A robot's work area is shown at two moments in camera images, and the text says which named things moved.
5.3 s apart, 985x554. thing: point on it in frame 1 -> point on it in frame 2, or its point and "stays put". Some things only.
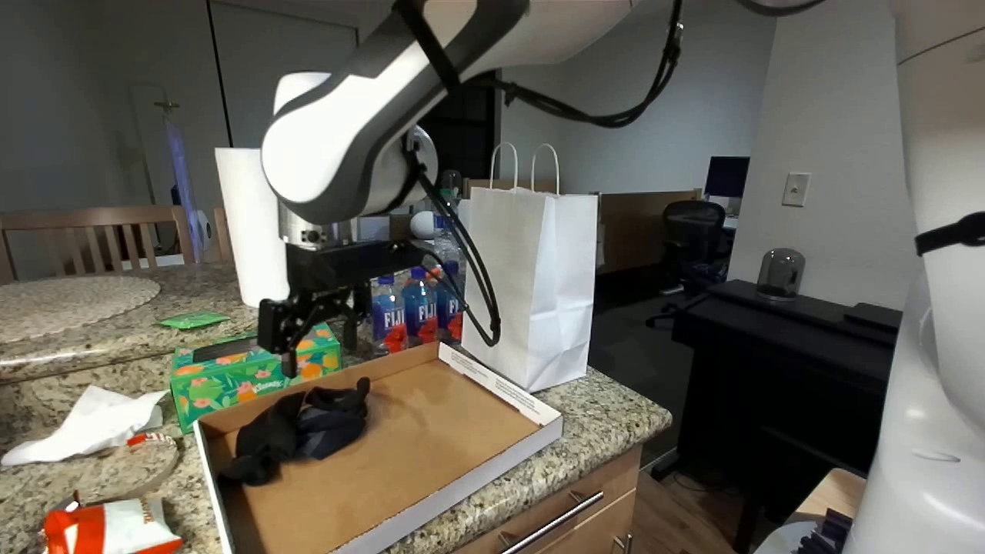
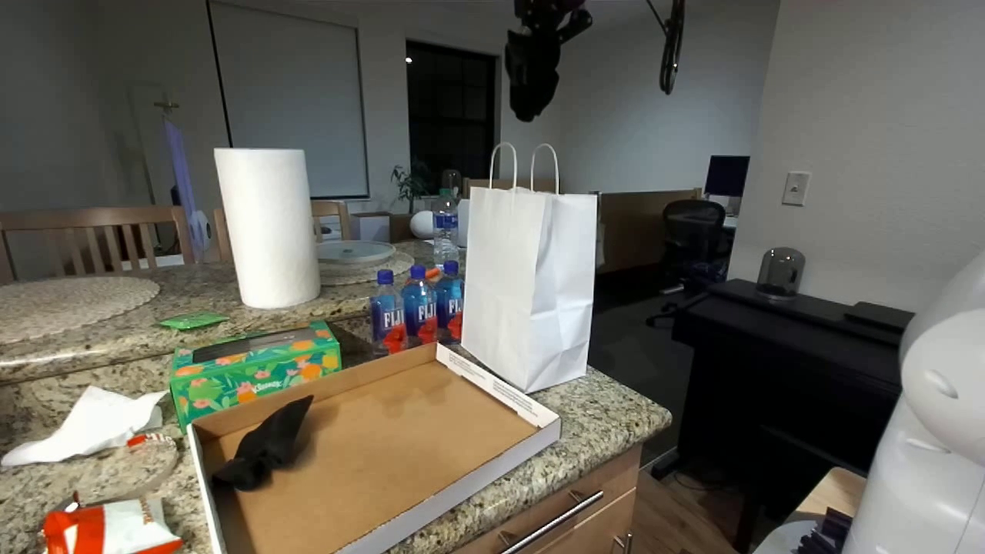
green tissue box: [224, 371] stays put
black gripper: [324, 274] -> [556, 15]
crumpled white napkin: [104, 420] stays put
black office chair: [696, 254] stays put
